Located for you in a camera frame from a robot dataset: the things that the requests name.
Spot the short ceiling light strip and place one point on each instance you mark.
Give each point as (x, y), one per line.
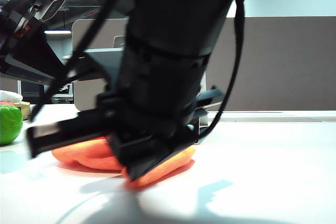
(59, 32)

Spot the white and tan objects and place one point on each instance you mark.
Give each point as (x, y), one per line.
(25, 111)

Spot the narrow grey desk divider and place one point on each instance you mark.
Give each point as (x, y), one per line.
(8, 85)

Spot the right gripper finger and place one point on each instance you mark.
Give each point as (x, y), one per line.
(65, 134)

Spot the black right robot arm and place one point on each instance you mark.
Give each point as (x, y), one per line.
(170, 37)

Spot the black office chair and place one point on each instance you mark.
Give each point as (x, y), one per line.
(29, 93)

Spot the green toy apple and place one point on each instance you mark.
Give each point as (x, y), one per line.
(9, 125)

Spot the white tissue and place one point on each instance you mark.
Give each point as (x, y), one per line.
(9, 96)

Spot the orange toy fruit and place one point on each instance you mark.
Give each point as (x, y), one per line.
(5, 102)

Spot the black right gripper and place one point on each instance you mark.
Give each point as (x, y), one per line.
(157, 129)

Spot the wide grey-brown desk divider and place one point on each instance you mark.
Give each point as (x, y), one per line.
(288, 64)

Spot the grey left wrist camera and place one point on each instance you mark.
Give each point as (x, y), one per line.
(53, 1)

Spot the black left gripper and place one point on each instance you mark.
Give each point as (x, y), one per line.
(18, 16)

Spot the orange microfibre cloth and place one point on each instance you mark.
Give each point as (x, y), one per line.
(86, 153)

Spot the standing mirror with white frame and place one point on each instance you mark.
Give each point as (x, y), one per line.
(203, 125)

